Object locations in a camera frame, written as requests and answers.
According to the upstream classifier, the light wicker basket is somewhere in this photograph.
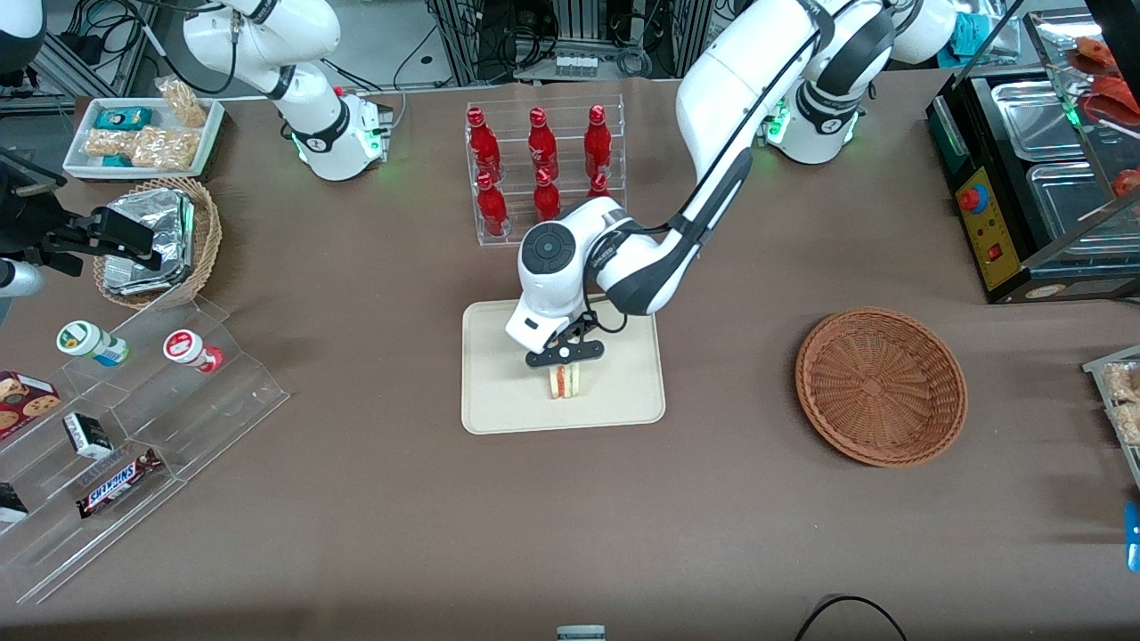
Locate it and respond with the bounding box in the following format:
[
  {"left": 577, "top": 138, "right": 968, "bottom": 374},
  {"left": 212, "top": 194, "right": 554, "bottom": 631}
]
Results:
[{"left": 94, "top": 176, "right": 223, "bottom": 311}]

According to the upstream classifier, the small black carton box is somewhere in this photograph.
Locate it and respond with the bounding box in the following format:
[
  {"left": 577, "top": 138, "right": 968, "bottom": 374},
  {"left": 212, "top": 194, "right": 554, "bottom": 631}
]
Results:
[{"left": 62, "top": 412, "right": 115, "bottom": 460}]

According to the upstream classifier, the red lid yogurt bottle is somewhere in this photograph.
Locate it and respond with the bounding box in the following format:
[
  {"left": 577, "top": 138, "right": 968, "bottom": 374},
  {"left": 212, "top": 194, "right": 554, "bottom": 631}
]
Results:
[{"left": 163, "top": 329, "right": 224, "bottom": 373}]

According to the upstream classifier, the beige plastic tray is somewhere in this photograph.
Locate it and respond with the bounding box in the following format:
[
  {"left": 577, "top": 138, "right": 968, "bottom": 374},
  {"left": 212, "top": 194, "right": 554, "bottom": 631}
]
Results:
[{"left": 461, "top": 300, "right": 666, "bottom": 435}]

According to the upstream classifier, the brown round wicker basket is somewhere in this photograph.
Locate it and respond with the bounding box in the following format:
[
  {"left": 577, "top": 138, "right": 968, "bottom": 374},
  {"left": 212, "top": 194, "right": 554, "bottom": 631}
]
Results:
[{"left": 795, "top": 307, "right": 969, "bottom": 468}]

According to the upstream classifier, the aluminium foil container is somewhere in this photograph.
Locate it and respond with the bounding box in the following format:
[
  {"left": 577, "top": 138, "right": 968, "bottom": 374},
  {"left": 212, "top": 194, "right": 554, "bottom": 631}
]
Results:
[{"left": 102, "top": 189, "right": 195, "bottom": 296}]

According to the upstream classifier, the black food warmer cabinet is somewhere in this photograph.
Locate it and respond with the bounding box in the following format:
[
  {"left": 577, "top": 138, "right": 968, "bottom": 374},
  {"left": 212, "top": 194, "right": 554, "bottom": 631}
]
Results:
[{"left": 924, "top": 9, "right": 1140, "bottom": 305}]

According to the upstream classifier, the white snack tray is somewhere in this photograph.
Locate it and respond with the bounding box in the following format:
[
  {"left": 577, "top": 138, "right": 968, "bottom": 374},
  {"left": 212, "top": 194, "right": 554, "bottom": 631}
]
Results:
[{"left": 62, "top": 96, "right": 225, "bottom": 182}]

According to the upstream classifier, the clear acrylic stepped display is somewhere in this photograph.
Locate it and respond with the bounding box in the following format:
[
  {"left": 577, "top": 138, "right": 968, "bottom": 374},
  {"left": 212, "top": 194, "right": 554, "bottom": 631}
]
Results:
[{"left": 0, "top": 294, "right": 291, "bottom": 606}]

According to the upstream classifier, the chocolate chip cookie box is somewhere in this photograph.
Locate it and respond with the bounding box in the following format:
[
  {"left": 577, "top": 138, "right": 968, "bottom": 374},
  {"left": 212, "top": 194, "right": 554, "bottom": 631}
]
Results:
[{"left": 0, "top": 370, "right": 62, "bottom": 442}]

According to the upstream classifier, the Snickers chocolate bar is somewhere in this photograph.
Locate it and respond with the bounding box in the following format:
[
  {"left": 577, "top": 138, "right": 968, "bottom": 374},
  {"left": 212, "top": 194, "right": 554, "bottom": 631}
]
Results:
[{"left": 76, "top": 448, "right": 164, "bottom": 520}]

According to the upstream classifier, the steel food pan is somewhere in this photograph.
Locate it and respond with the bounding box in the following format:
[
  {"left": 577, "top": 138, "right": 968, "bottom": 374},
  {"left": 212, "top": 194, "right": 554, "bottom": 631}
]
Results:
[
  {"left": 1027, "top": 163, "right": 1140, "bottom": 255},
  {"left": 990, "top": 80, "right": 1105, "bottom": 163}
]

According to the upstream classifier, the green lid yogurt bottle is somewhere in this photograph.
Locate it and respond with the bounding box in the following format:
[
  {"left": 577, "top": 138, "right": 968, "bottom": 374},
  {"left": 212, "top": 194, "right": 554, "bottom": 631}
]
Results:
[{"left": 56, "top": 320, "right": 130, "bottom": 368}]

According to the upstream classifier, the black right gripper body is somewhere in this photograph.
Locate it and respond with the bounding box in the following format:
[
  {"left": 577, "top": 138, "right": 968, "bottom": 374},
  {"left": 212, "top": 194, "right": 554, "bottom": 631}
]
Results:
[{"left": 0, "top": 191, "right": 66, "bottom": 256}]

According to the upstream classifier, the black cable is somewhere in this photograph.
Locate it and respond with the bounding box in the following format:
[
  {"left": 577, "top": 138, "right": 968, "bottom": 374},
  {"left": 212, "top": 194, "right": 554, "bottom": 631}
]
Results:
[{"left": 793, "top": 595, "right": 909, "bottom": 641}]

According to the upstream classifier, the clear acrylic bottle rack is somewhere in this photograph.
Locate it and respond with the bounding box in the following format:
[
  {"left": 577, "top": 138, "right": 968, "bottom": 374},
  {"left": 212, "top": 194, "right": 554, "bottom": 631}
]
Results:
[{"left": 465, "top": 93, "right": 626, "bottom": 247}]

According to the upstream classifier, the puffed snack bag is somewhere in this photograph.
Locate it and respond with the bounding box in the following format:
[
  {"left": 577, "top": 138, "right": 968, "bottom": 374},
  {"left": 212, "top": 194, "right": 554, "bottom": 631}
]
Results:
[
  {"left": 156, "top": 77, "right": 208, "bottom": 128},
  {"left": 132, "top": 126, "right": 201, "bottom": 172},
  {"left": 85, "top": 129, "right": 143, "bottom": 159}
]

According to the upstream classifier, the teal carton box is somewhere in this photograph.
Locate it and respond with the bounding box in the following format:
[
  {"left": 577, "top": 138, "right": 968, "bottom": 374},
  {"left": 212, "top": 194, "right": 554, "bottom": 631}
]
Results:
[{"left": 949, "top": 11, "right": 1021, "bottom": 59}]

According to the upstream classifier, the clear snack tray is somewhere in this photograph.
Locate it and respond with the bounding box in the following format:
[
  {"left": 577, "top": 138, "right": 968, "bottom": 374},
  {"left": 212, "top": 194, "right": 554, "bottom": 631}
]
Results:
[{"left": 1082, "top": 345, "right": 1140, "bottom": 489}]

